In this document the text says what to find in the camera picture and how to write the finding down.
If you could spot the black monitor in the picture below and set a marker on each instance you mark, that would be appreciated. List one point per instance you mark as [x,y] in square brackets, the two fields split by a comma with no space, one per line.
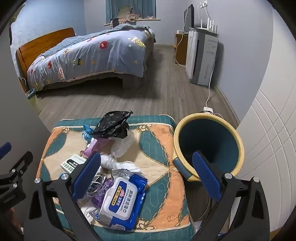
[189,18]

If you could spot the teal curtain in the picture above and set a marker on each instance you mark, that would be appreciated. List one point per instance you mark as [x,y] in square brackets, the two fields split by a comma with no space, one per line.
[115,9]

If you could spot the black plastic bag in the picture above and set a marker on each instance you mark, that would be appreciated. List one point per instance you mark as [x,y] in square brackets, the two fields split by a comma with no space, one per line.
[111,125]

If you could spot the blue bin with yellow rim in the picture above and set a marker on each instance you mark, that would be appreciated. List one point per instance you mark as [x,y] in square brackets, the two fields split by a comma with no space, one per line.
[208,139]

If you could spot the white and green carton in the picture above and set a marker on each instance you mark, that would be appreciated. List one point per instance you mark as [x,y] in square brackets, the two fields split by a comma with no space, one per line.
[71,164]

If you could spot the pile of clothes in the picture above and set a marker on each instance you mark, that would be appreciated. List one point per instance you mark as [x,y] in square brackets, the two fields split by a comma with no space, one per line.
[133,17]

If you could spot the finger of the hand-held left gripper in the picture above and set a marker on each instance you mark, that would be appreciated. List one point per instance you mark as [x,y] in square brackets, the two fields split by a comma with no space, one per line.
[16,166]
[5,149]

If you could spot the white router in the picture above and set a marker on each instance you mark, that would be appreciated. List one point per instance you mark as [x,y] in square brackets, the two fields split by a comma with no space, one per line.
[208,29]

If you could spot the clear plastic bag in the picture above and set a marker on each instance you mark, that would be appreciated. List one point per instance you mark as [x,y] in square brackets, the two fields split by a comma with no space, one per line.
[122,146]

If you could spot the blue face mask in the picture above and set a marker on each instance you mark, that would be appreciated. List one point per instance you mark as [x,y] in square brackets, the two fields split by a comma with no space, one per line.
[87,134]

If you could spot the white panelled wardrobe door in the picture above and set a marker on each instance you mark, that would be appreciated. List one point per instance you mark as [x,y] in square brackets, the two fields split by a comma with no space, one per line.
[272,139]

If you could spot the white power strip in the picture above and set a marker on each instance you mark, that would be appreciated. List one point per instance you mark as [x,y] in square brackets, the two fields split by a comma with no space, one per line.
[208,109]

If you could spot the small pale green bin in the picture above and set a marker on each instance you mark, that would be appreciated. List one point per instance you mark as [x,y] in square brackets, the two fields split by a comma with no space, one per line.
[34,102]

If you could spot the patterned teal and orange cushion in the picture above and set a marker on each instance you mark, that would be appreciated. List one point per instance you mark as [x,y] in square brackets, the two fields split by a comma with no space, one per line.
[157,143]

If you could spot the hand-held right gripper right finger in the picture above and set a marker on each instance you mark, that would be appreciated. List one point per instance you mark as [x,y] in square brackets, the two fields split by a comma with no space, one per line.
[207,178]

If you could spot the wooden nightstand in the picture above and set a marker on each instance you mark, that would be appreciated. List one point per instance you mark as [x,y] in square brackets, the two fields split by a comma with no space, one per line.
[181,48]

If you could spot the white wall outlet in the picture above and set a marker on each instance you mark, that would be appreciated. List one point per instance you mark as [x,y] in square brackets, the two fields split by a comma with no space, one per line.
[204,3]

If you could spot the blue wet wipes pack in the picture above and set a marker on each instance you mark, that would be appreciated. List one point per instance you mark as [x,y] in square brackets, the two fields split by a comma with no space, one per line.
[120,204]

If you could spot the white air purifier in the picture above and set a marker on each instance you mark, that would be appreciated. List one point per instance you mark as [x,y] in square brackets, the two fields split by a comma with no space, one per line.
[201,58]

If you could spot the white tissue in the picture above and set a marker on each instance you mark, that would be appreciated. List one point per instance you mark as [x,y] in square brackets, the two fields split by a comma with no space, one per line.
[89,213]
[111,162]

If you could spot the purple plastic packet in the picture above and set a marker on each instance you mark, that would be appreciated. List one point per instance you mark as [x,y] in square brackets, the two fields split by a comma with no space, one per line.
[92,148]

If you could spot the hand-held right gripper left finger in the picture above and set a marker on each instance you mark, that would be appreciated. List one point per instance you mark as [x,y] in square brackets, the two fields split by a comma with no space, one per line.
[86,176]

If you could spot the blue printed duvet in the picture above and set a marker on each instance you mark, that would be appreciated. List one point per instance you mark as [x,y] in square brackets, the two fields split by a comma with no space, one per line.
[92,53]

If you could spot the wooden bed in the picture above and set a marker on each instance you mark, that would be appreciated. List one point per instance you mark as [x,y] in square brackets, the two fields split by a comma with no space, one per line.
[46,44]

